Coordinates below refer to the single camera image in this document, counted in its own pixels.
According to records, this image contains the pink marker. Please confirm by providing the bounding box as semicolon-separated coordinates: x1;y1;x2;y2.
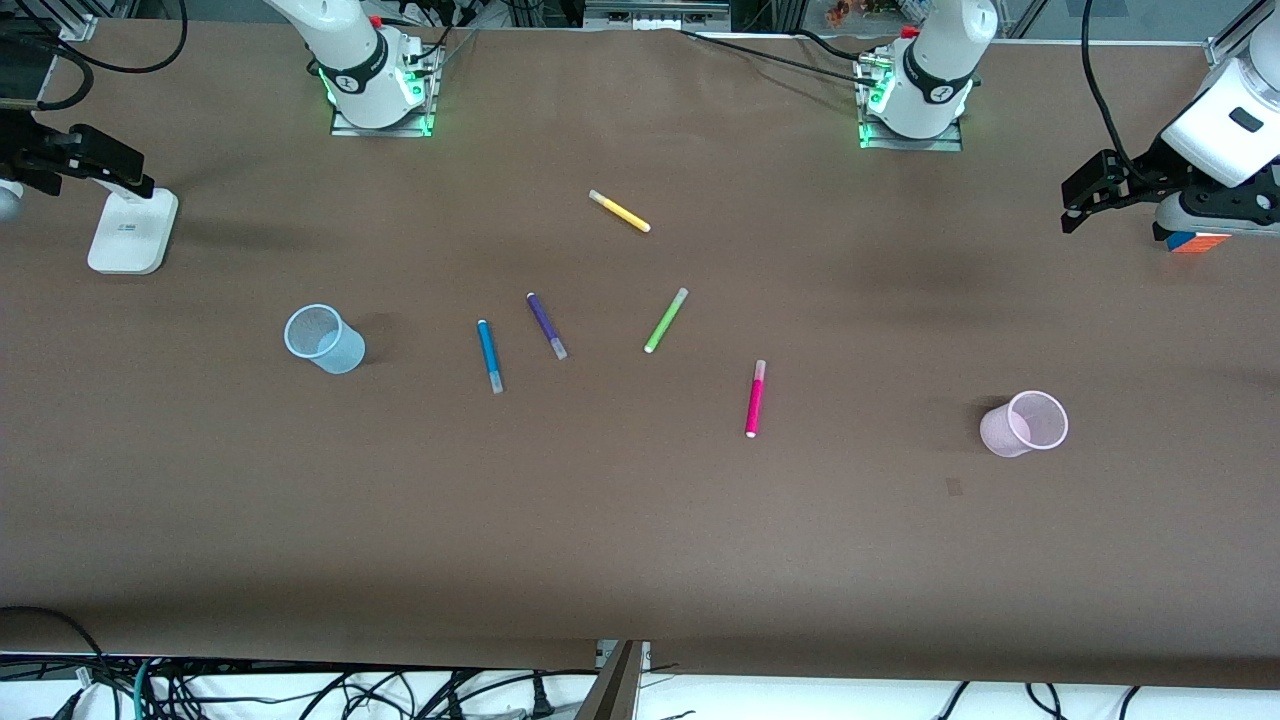
745;359;768;440

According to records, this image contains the blue marker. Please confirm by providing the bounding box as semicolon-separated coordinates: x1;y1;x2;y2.
477;319;505;395

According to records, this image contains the white desk lamp stand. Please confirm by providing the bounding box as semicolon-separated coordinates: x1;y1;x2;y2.
87;175;179;275

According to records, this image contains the translucent pink plastic cup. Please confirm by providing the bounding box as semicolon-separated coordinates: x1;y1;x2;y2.
979;390;1070;459

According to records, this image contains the translucent blue plastic cup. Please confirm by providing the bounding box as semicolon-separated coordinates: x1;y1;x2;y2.
283;303;367;376

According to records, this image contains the purple marker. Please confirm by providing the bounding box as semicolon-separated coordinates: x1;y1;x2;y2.
526;292;568;361

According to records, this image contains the green marker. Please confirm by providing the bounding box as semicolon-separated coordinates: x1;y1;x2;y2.
643;287;690;355

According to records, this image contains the grey metal box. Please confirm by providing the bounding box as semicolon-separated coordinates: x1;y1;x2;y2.
583;0;733;31

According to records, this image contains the yellow marker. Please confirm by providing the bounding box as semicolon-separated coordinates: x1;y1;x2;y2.
588;189;652;234

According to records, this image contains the aluminium frame profile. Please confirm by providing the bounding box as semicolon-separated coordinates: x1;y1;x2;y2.
55;0;99;43
1203;0;1280;71

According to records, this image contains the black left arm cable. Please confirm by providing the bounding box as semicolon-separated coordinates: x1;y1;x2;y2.
1081;0;1148;183

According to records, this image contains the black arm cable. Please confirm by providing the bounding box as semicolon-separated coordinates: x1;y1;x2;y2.
1081;0;1148;183
38;0;189;113

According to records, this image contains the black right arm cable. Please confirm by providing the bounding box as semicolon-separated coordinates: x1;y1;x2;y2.
38;0;189;113

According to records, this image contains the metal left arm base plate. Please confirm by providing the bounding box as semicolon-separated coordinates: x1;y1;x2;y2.
858;50;966;153

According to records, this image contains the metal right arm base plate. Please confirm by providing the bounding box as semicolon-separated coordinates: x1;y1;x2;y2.
330;45;443;138

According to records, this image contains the short black table cable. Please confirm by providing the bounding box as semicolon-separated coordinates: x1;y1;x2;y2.
795;28;881;63

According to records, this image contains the long black table cable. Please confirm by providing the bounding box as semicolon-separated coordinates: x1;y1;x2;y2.
678;28;886;91

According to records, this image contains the black curved floor cable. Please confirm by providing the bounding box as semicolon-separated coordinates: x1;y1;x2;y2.
0;605;106;691

